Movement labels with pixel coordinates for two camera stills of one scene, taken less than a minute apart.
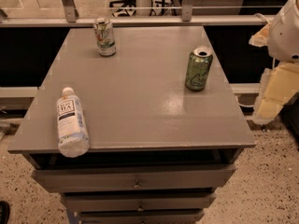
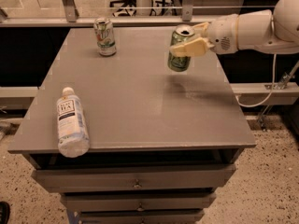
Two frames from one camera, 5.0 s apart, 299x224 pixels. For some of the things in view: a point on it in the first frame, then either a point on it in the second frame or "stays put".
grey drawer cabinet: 164,127 stays put
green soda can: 198,68 to 182,35
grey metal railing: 71,20 stays put
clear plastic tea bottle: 73,135 stays put
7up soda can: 105,36 stays put
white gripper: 285,35 to 222,35
